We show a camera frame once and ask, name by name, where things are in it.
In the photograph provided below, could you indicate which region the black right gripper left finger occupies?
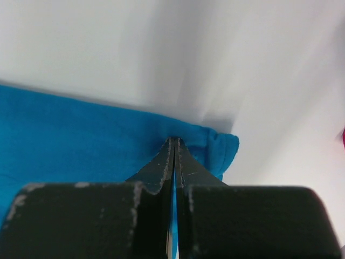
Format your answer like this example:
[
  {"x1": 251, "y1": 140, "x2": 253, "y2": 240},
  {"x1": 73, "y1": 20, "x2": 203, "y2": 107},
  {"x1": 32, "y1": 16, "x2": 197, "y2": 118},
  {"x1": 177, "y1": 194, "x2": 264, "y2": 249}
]
[{"x1": 1, "y1": 139, "x2": 174, "y2": 258}]

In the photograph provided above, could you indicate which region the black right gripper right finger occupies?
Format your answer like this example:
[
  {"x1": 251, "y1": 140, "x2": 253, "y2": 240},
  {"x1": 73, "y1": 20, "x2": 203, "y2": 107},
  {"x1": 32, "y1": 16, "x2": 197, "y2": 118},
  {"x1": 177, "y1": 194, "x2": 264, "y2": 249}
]
[{"x1": 174, "y1": 138, "x2": 342, "y2": 258}]

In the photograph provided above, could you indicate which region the blue t-shirt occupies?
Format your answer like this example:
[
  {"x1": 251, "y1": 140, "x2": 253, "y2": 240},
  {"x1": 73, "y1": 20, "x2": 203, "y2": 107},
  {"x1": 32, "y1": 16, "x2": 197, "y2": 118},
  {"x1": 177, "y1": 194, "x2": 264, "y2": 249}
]
[{"x1": 1, "y1": 86, "x2": 239, "y2": 254}]

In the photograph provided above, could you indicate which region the red folded t-shirt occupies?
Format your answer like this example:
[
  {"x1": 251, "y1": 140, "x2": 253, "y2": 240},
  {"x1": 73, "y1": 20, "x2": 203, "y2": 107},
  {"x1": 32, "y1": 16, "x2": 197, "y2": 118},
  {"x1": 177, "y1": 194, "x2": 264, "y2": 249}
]
[{"x1": 339, "y1": 128, "x2": 345, "y2": 147}]

